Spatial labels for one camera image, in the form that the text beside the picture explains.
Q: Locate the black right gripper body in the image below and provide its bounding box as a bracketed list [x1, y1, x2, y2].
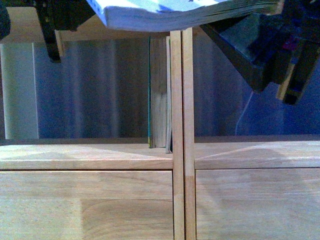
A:
[259, 0, 320, 60]

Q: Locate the wooden shelf unit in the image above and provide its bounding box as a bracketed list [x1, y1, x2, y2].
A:
[184, 27, 320, 240]
[0, 6, 186, 240]

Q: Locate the blue white paperback book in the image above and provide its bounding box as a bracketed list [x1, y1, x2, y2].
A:
[88, 0, 284, 32]

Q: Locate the green-cover upright book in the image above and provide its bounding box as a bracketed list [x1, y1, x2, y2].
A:
[148, 38, 167, 148]

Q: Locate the upper left wooden drawer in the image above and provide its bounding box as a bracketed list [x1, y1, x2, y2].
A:
[0, 171, 174, 240]

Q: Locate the left wooden shelf unit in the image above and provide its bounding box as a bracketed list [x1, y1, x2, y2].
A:
[0, 6, 186, 240]

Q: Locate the upper right wooden drawer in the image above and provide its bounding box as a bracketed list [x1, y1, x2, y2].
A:
[195, 168, 320, 240]

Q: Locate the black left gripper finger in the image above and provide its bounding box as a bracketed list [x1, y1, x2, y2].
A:
[34, 0, 95, 63]

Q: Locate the thin white upright book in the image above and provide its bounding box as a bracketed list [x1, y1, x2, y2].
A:
[165, 36, 173, 154]

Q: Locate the wooden drawer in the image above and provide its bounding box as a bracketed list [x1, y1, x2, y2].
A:
[0, 171, 174, 240]
[195, 168, 320, 240]

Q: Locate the right wooden shelf unit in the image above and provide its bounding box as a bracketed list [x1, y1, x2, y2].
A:
[184, 27, 320, 240]

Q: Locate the dark green curtain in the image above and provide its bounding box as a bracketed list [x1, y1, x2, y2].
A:
[33, 36, 320, 139]

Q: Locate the thin white cable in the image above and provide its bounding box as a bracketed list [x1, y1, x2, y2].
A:
[234, 90, 254, 137]

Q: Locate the white vertical panel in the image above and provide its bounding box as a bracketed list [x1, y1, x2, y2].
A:
[0, 43, 39, 140]

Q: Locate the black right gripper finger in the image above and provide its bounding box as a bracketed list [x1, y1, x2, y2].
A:
[199, 12, 278, 94]
[282, 40, 318, 105]

